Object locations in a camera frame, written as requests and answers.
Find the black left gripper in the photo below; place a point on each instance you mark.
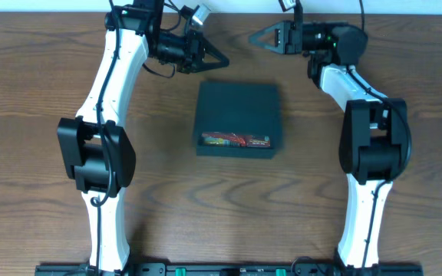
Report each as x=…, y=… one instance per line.
x=193, y=53

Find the red Hacks candy bag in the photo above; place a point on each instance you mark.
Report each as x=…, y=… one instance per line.
x=222, y=139

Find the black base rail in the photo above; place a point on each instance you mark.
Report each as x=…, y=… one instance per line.
x=299, y=269

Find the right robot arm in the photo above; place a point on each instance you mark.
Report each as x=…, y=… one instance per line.
x=375, y=143

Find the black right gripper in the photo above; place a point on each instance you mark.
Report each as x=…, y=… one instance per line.
x=288, y=37

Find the red Hello Panda box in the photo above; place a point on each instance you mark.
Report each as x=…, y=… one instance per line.
x=257, y=141

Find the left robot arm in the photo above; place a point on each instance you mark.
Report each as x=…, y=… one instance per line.
x=96, y=151

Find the black storage box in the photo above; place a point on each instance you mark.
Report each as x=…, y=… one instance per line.
x=243, y=109

